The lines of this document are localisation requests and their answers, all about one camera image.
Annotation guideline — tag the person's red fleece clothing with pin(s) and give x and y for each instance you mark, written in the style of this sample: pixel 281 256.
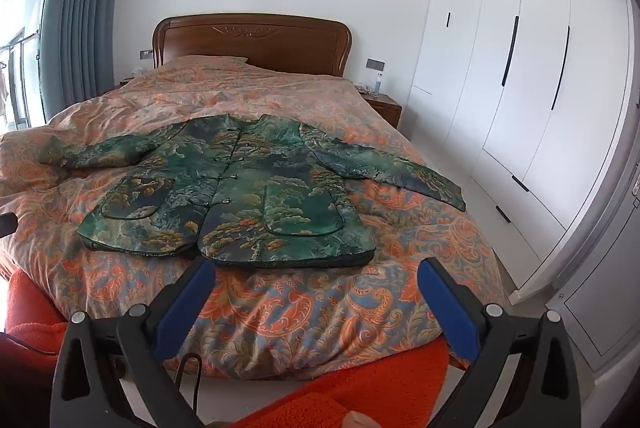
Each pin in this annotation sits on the person's red fleece clothing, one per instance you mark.
pixel 370 383

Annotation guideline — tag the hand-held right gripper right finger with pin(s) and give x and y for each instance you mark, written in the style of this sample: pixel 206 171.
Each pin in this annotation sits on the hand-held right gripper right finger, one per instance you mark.
pixel 446 308

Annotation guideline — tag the grey wall switch panel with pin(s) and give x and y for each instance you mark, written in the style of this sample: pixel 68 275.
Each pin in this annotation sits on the grey wall switch panel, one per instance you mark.
pixel 375 64

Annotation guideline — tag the white wardrobe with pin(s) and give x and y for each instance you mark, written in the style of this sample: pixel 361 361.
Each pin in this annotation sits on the white wardrobe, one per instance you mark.
pixel 505 73

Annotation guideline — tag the grey panelled door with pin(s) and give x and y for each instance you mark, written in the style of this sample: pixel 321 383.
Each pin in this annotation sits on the grey panelled door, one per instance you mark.
pixel 607 288

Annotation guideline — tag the clear plastic bottle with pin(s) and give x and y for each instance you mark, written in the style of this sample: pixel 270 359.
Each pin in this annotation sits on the clear plastic bottle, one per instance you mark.
pixel 378 82

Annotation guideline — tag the green patterned pillowcase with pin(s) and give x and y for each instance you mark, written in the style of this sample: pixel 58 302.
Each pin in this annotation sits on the green patterned pillowcase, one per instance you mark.
pixel 240 193

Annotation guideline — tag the glass balcony door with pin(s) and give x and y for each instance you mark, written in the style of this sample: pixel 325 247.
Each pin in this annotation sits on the glass balcony door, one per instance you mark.
pixel 22 43

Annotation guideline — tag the white wall socket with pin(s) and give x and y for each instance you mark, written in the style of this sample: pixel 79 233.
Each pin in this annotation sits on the white wall socket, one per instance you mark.
pixel 146 54

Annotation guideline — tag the orange paisley quilt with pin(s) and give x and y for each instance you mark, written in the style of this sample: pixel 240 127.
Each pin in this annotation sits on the orange paisley quilt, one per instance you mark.
pixel 280 313

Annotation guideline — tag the grey-blue curtain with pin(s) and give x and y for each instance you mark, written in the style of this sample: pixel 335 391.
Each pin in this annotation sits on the grey-blue curtain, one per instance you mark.
pixel 82 18

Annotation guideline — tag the wooden nightstand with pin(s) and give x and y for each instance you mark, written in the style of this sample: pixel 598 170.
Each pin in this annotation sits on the wooden nightstand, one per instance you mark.
pixel 384 108
pixel 123 83

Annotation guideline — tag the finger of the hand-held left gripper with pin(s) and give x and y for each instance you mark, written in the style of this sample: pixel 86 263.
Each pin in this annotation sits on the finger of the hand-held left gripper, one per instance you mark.
pixel 7 223

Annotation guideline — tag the person's right hand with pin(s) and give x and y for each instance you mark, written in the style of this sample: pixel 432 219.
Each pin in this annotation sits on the person's right hand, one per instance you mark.
pixel 361 421

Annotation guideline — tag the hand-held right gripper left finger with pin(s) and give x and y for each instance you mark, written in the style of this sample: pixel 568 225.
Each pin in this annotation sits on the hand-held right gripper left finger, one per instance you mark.
pixel 184 308

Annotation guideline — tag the wooden bed headboard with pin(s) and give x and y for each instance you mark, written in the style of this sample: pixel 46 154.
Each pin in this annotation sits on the wooden bed headboard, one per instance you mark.
pixel 260 39

